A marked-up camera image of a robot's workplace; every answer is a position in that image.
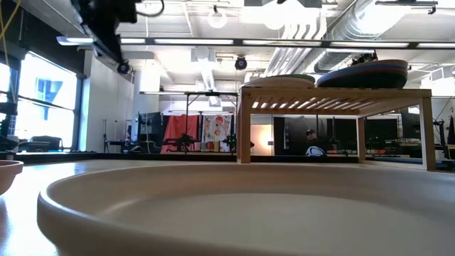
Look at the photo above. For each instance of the dark green plate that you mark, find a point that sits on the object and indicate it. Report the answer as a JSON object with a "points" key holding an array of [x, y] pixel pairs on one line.
{"points": [[366, 83]]}

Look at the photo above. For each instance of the black background tripod rig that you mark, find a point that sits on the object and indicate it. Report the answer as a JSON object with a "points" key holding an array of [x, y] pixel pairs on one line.
{"points": [[442, 138]]}

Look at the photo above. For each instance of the black partition panel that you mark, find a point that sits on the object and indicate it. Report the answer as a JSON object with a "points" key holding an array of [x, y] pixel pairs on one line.
{"points": [[295, 135]]}

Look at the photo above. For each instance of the person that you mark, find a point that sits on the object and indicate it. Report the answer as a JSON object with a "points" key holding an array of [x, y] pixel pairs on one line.
{"points": [[312, 137]]}

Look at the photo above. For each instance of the white globe pendant lamp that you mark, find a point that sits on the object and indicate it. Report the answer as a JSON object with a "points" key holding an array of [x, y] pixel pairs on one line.
{"points": [[217, 17]]}

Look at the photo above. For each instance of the silver ventilation duct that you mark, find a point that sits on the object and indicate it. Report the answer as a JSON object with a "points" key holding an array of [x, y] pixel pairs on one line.
{"points": [[355, 21]]}

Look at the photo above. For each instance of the beige grey plate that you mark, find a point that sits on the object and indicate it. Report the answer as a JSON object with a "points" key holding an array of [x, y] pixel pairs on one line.
{"points": [[249, 213]]}

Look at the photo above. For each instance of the white and blue ball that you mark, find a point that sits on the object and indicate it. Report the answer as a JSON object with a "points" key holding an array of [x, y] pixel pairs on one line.
{"points": [[314, 152]]}

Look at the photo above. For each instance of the red hanging cloth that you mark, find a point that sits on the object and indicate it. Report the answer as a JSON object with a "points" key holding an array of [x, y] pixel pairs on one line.
{"points": [[177, 126]]}

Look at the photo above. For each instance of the black aluminium table frame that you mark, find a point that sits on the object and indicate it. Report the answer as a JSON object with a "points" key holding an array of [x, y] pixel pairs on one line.
{"points": [[106, 157]]}

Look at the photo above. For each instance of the black background robot arm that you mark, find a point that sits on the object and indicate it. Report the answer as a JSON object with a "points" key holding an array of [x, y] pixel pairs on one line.
{"points": [[179, 142]]}

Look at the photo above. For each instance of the black equipment stand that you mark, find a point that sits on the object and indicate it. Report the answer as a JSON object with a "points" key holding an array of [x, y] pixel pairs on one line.
{"points": [[7, 142]]}

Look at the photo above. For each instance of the colourful printed cloth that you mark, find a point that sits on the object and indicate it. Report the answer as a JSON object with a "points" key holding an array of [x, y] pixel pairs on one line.
{"points": [[217, 128]]}

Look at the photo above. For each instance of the slatted wooden shelf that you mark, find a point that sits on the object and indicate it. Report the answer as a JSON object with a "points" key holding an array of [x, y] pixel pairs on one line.
{"points": [[320, 94]]}

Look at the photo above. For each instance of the pink plate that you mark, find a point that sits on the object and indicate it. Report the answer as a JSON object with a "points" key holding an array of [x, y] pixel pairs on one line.
{"points": [[394, 62]]}

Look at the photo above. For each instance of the large window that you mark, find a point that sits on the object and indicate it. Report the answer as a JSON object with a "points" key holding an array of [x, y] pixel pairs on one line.
{"points": [[46, 106]]}

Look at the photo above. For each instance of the dark couch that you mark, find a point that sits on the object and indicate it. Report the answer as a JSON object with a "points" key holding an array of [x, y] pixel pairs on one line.
{"points": [[44, 142]]}

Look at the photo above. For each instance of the long ceiling light rail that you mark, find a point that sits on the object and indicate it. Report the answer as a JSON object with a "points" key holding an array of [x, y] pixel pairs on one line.
{"points": [[192, 41]]}

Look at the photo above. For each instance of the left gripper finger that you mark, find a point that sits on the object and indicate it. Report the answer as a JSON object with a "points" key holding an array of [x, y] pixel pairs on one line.
{"points": [[113, 37], [105, 39]]}

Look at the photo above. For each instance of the black ceiling-mounted device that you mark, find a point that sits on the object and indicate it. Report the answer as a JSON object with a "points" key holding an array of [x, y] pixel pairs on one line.
{"points": [[362, 58]]}

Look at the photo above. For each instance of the cream plate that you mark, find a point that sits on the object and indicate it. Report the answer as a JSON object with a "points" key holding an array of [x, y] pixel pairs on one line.
{"points": [[277, 84]]}

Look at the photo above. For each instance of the black background table frame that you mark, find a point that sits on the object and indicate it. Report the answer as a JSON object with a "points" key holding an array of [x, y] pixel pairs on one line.
{"points": [[199, 94]]}

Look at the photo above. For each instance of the black device with green light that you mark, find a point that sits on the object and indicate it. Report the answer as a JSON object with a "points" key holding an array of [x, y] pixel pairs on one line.
{"points": [[231, 142]]}

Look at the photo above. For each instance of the black round ceiling spotlight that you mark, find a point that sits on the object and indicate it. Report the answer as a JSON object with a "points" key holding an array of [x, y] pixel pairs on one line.
{"points": [[123, 67], [240, 63]]}

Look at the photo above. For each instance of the blue plate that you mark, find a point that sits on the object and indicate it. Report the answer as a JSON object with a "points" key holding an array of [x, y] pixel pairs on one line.
{"points": [[391, 67]]}

